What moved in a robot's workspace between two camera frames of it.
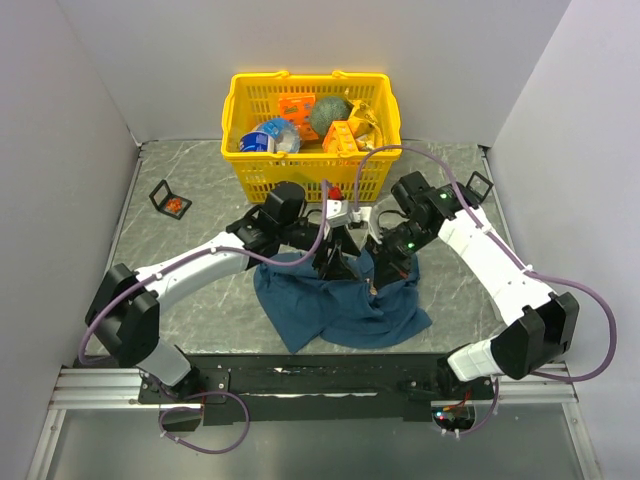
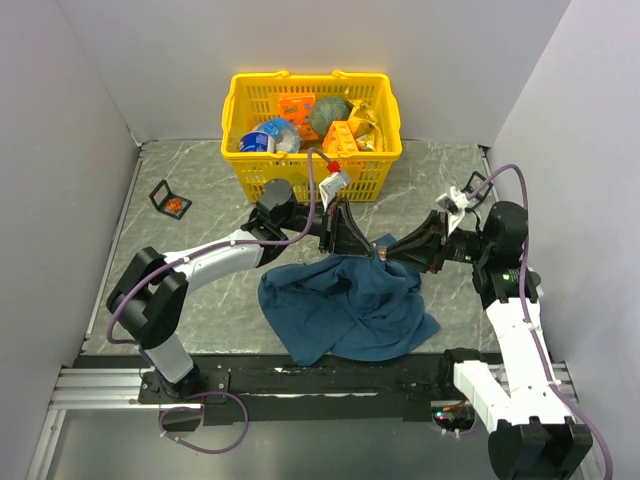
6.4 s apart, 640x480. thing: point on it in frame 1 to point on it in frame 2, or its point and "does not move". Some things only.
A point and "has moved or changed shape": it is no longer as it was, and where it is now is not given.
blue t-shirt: (303, 308) has moved or changed shape
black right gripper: (391, 268) to (425, 248)
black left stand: (168, 203) does not move
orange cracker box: (340, 138) does not move
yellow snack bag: (363, 123) does not move
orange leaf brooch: (173, 204) does not move
